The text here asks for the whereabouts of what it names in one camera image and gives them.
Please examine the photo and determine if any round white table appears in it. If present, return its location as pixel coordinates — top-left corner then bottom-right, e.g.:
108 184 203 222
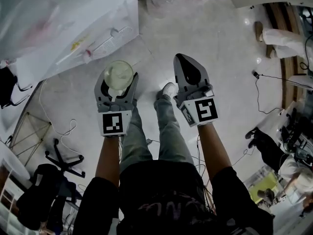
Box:
0 141 31 181

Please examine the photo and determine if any person's right forearm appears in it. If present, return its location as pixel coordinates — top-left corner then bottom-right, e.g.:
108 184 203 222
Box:
196 123 232 181

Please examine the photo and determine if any black cable with adapter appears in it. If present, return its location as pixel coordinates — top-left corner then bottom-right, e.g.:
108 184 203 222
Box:
251 70 313 115

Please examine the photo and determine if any pale green translucent cup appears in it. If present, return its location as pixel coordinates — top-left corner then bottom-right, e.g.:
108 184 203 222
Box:
104 60 135 99

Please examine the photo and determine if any white water dispenser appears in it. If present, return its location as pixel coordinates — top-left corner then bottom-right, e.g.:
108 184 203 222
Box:
14 0 140 81

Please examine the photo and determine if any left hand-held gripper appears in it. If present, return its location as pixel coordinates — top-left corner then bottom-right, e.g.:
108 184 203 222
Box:
94 69 139 138

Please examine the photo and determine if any white shelf unit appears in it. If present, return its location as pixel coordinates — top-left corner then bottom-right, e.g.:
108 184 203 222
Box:
0 165 27 235

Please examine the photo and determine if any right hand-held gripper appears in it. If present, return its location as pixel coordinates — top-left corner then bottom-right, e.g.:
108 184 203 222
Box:
173 53 219 128

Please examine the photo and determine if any person's black shirt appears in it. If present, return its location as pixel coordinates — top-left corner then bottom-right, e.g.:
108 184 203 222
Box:
72 160 274 235

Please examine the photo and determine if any black bag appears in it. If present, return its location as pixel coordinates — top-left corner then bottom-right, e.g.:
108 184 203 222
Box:
0 66 34 109

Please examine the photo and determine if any clear box with green sheet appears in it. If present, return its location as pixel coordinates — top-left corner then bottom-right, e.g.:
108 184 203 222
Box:
244 166 282 205

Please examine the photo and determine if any person's white right shoe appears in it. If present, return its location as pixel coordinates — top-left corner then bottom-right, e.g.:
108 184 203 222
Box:
161 82 179 97

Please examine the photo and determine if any person's left forearm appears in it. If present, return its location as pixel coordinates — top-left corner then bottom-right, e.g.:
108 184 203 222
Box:
94 135 121 188

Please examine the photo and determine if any white floor cable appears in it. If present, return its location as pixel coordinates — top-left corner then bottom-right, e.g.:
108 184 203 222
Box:
39 78 85 161

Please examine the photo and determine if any metal wire rack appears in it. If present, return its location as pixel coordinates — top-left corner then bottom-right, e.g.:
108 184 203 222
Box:
9 111 53 167

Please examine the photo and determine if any black office chair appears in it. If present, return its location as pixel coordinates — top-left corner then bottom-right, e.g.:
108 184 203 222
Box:
16 138 86 231

